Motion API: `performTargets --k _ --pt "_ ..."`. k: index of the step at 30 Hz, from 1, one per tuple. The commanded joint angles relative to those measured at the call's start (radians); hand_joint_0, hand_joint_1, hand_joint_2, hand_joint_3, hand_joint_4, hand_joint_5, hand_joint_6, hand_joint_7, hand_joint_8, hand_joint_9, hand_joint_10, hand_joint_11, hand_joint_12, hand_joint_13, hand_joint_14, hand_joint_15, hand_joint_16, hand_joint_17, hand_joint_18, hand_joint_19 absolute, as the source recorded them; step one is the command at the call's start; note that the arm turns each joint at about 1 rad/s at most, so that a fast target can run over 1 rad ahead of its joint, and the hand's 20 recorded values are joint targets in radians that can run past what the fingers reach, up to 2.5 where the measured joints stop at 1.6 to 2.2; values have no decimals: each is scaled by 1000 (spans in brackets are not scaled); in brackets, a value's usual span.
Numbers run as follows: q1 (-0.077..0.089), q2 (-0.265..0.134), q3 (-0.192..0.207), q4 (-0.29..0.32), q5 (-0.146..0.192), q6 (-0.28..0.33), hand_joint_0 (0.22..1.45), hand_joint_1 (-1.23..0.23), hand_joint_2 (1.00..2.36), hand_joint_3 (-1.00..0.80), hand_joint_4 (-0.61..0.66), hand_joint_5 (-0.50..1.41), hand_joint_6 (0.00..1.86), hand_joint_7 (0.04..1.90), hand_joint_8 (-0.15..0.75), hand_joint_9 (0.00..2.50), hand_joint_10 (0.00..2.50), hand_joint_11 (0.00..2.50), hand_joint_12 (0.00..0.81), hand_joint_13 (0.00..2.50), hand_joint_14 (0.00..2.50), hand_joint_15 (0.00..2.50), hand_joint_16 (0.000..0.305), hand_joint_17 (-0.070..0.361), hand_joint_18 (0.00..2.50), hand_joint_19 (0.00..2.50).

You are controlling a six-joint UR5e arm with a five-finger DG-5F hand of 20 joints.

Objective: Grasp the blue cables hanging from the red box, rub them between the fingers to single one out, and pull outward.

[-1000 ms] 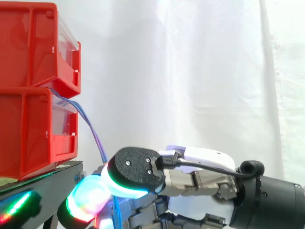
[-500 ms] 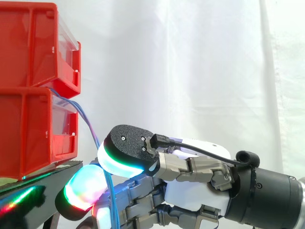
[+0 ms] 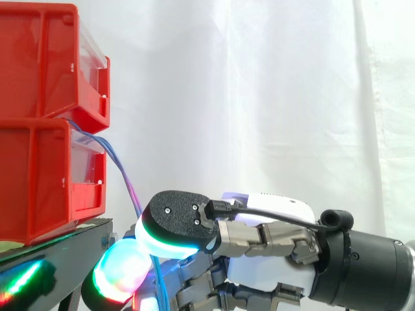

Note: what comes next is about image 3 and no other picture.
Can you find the black stand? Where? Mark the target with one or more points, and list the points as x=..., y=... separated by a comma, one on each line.
x=48, y=269

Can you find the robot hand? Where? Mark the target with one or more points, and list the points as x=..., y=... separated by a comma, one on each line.
x=259, y=256

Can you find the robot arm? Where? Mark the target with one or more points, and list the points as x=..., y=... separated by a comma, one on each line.
x=366, y=269

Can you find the red plastic bin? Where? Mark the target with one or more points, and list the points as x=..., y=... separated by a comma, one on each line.
x=32, y=181
x=39, y=61

